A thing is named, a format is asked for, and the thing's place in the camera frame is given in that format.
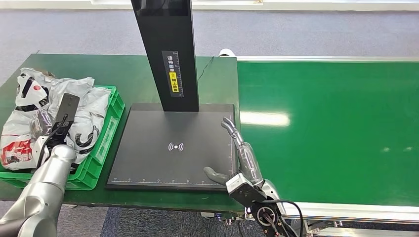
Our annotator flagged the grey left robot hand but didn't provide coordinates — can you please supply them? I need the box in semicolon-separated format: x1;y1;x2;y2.
30;109;55;140

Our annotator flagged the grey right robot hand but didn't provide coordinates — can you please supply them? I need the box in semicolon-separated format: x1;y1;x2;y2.
203;117;264;187

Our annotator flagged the grey mailer bag red dot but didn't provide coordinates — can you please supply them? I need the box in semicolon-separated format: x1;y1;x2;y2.
0;68;66;171

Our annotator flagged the black scanner machine with column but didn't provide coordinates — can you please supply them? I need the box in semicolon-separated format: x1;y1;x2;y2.
105;0;237;192

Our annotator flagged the green conveyor belt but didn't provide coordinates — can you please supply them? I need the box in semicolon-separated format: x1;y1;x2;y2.
236;56;419;225

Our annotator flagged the grey mailer bag black print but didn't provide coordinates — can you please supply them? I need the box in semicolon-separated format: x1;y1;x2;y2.
65;113;105;164

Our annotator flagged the grey mailer bag red print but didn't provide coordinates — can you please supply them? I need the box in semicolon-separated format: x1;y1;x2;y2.
47;77;112;130

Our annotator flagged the green plastic crate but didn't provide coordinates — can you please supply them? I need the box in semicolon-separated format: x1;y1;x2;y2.
0;85;126;192

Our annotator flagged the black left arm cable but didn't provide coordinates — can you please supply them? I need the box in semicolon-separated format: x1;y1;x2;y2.
35;114;69;169

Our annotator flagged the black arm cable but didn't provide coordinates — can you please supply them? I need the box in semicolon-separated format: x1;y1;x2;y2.
35;114;69;169
261;199;304;237

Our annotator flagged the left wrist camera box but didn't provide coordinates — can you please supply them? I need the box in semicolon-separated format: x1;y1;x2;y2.
49;93;81;149

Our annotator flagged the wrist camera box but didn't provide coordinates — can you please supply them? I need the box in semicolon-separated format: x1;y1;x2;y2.
226;173;268;209
49;93;81;149

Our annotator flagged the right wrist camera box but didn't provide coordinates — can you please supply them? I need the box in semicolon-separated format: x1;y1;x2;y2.
226;173;268;209

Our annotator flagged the metal connector bracket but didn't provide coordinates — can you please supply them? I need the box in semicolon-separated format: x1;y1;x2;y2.
200;212;255;227

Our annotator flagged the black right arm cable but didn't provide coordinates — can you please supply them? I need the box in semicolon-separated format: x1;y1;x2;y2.
261;199;304;237

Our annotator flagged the thin black table cable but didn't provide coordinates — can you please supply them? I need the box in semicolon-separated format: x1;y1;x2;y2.
197;56;215;81

